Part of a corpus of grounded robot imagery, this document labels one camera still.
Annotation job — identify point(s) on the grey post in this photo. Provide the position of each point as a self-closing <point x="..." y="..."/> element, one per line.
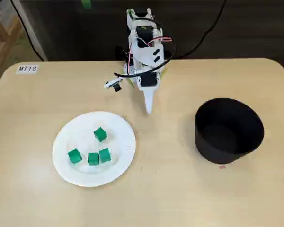
<point x="38" y="33"/>

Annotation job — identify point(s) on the white paper plate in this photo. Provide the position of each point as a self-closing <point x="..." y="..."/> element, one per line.
<point x="92" y="175"/>

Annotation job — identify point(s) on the green block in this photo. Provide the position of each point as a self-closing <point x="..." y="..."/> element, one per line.
<point x="93" y="159"/>
<point x="100" y="134"/>
<point x="105" y="155"/>
<point x="74" y="156"/>

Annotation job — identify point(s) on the yellow-green tape strip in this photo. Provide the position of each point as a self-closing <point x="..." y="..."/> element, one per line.
<point x="131" y="84"/>
<point x="164" y="72"/>

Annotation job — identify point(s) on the white MT18 label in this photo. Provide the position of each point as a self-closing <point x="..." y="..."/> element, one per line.
<point x="27" y="69"/>

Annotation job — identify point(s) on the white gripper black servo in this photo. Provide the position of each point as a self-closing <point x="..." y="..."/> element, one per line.
<point x="148" y="81"/>

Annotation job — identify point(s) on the black pot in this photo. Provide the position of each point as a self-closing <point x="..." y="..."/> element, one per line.
<point x="227" y="132"/>

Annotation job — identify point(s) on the small red sticker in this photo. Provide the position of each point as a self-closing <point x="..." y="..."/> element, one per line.
<point x="222" y="167"/>

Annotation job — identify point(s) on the green tape piece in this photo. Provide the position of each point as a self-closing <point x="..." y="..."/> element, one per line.
<point x="86" y="3"/>

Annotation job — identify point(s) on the wooden furniture frame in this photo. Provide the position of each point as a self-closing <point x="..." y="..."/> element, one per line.
<point x="4" y="37"/>

